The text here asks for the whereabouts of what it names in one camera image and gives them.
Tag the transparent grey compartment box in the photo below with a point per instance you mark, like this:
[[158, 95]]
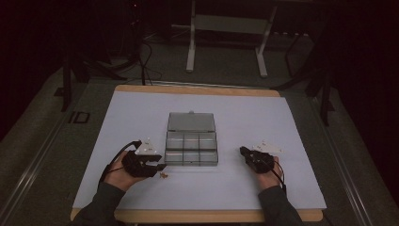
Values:
[[191, 138]]

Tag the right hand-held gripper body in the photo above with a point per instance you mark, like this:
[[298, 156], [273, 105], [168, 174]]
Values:
[[262, 161]]

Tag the black metal stand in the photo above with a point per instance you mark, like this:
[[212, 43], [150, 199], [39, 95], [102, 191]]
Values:
[[320, 78]]

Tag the person's right hand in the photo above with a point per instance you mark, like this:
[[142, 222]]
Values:
[[271, 180]]

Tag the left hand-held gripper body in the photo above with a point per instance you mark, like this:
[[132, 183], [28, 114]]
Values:
[[138, 164]]

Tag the black tripod stand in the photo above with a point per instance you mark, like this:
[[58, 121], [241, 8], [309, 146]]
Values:
[[78, 62]]

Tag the black floor bracket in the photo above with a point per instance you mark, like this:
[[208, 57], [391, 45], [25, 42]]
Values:
[[80, 117]]

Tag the white table mat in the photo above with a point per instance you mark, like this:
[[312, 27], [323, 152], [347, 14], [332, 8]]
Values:
[[219, 188]]

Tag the metal floor rail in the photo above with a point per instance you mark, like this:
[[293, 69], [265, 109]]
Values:
[[342, 163], [34, 163]]

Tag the white metal stand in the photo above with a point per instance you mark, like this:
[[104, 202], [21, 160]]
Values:
[[229, 25]]

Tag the wooden table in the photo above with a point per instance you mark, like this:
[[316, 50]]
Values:
[[194, 216]]

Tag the person's left hand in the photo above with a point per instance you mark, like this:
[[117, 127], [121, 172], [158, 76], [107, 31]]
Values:
[[117, 175]]

